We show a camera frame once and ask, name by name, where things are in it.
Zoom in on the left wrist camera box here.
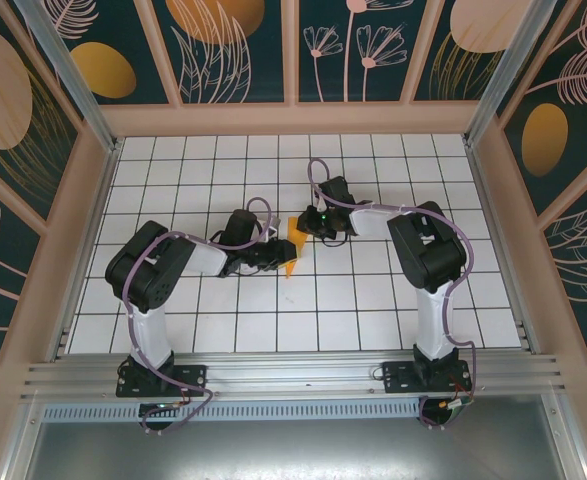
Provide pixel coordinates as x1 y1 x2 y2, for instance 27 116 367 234
257 214 282 237

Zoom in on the grey metal sheet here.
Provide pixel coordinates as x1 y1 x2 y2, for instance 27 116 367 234
22 418 572 480

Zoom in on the small green circuit board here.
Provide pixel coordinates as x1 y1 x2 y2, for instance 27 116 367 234
442 397 475 416

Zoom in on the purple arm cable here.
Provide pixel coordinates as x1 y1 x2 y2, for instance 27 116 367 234
122 197 275 435
308 158 477 432

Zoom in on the slotted grey cable duct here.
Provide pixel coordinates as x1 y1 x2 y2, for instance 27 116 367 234
40 403 424 422

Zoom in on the orange cloth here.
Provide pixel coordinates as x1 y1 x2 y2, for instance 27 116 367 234
280 215 310 279

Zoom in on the aluminium corner post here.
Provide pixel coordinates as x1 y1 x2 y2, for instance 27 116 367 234
465 0 574 146
15 0 124 154

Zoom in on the aluminium side rail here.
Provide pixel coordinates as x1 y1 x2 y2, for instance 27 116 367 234
47 139 124 364
465 139 542 356

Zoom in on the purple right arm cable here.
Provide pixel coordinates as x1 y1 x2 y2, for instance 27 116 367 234
308 158 477 432

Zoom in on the aluminium mounting rail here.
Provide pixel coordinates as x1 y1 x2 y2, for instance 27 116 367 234
20 352 569 402

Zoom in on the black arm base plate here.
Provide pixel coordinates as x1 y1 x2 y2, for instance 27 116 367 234
381 360 473 394
116 364 209 399

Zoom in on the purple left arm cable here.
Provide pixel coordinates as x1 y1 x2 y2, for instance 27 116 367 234
122 197 275 435

